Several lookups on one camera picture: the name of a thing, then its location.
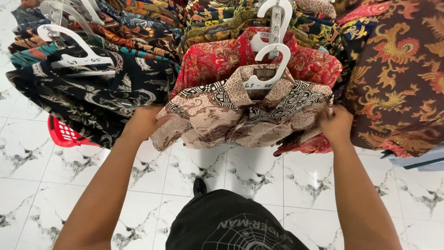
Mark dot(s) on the blue-grey shelf edge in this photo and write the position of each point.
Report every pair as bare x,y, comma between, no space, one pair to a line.
421,161

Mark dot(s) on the person's right fingers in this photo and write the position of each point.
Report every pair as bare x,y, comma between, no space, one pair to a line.
326,114

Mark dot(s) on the person's right hand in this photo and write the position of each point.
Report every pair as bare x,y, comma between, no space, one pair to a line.
338,125

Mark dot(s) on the beige patterned batik shirt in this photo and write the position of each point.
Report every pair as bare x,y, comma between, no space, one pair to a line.
215,118

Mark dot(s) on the black batik shirt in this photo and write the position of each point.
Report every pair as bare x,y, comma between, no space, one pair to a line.
114,90

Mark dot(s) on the row of hanging batik shirts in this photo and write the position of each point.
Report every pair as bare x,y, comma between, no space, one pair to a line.
156,24

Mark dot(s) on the person's left hand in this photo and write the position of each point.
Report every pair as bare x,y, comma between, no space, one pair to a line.
142,121

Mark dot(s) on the clear plastic hanger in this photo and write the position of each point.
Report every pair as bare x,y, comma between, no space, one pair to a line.
66,10

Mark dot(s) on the red plastic basket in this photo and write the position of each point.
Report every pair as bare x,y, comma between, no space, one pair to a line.
64,133

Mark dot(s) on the red floral batik shirt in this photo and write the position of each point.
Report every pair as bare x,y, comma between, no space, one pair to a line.
211,59

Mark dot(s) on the brown and gold batik shirt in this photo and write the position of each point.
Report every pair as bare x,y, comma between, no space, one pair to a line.
399,76

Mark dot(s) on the person's black printed t-shirt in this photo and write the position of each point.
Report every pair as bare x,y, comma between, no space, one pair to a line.
225,225

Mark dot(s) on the person's black shoe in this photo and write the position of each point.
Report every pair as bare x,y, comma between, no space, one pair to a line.
199,186

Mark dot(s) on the white plastic hanger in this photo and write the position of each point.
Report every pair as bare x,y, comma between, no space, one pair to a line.
286,14
274,74
74,43

